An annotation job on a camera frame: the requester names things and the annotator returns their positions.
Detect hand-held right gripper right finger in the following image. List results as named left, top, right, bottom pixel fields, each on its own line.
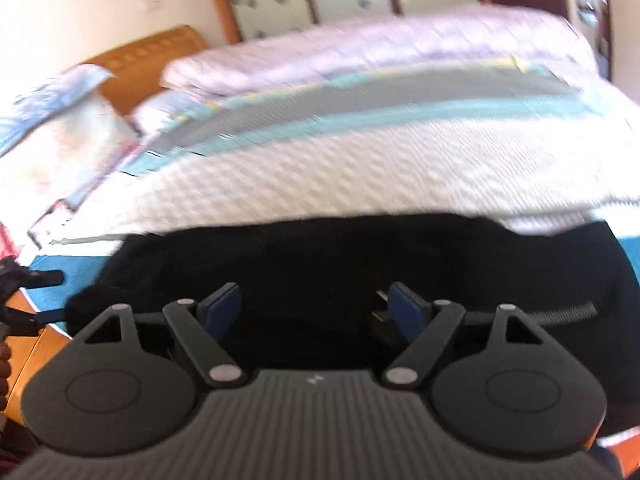
left=382, top=281, right=546, bottom=388

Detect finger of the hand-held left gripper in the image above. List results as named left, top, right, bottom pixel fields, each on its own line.
left=0, top=257, right=65, bottom=306
left=0, top=305, right=68, bottom=338

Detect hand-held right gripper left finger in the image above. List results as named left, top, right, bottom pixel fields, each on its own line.
left=85, top=282, right=251, bottom=388

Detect black pants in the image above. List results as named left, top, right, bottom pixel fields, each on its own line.
left=65, top=212, right=640, bottom=401

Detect person's left hand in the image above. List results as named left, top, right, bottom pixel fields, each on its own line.
left=0, top=341, right=12, bottom=411

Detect wooden nightstand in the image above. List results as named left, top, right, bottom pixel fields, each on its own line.
left=0, top=290, right=73, bottom=413

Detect pale floral pillow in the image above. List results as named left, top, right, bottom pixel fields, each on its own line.
left=0, top=95, right=141, bottom=241

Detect patterned bed cover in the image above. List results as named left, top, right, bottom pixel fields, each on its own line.
left=25, top=57, right=640, bottom=341

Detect blue floral pillow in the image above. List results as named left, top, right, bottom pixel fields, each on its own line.
left=0, top=65, right=116, bottom=156

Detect lilac patterned pillow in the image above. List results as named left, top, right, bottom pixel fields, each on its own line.
left=130, top=92, right=201, bottom=136

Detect wooden headboard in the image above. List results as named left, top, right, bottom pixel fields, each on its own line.
left=82, top=24, right=208, bottom=116

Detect lilac floral duvet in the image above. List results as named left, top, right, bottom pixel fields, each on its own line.
left=160, top=2, right=601, bottom=98

